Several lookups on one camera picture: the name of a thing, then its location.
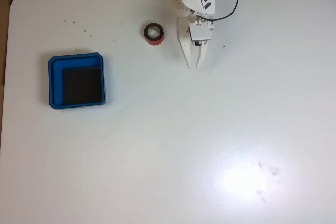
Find red tape roll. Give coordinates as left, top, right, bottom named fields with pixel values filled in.
left=143, top=22, right=166, bottom=47

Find white camera box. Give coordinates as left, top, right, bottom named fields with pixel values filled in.
left=188, top=21, right=214, bottom=47

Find blue square box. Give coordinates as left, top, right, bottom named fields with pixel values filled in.
left=48, top=52, right=107, bottom=110

